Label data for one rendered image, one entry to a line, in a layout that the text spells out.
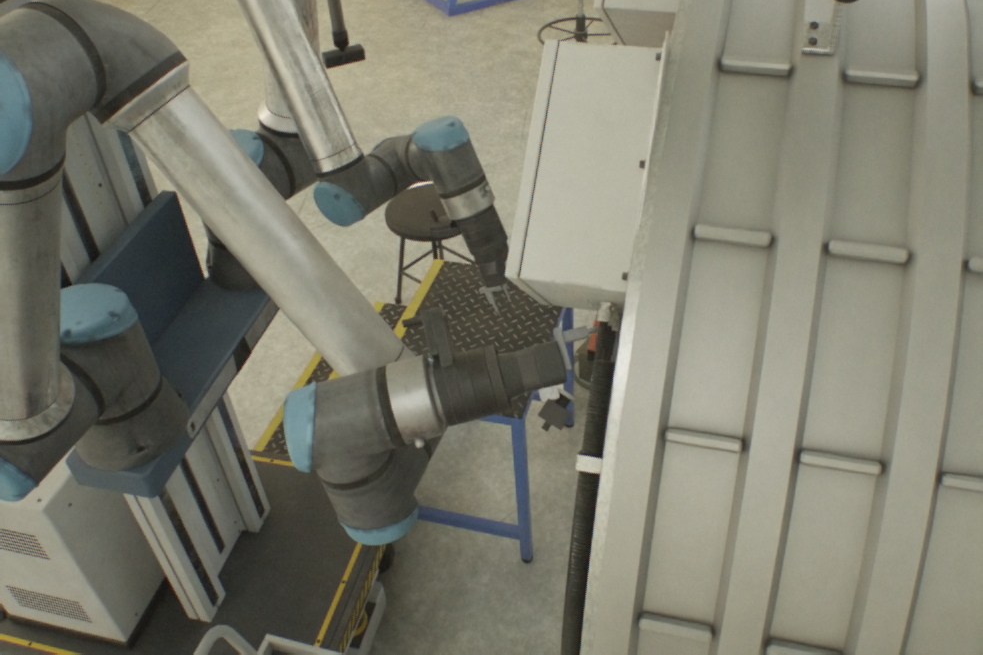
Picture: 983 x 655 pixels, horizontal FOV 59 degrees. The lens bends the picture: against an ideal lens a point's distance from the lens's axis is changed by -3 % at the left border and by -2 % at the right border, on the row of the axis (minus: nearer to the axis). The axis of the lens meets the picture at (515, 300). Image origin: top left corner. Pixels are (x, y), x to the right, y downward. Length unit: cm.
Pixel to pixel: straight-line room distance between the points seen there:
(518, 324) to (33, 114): 168
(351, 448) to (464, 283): 162
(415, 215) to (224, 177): 218
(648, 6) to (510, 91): 361
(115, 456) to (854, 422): 114
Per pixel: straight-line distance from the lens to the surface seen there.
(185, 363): 171
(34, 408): 131
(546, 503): 273
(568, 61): 89
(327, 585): 226
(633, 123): 86
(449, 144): 152
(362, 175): 154
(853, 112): 88
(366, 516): 104
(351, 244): 383
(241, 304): 181
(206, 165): 101
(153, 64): 100
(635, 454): 79
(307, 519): 239
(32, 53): 93
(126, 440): 154
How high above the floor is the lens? 216
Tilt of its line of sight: 39 degrees down
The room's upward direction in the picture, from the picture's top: 4 degrees counter-clockwise
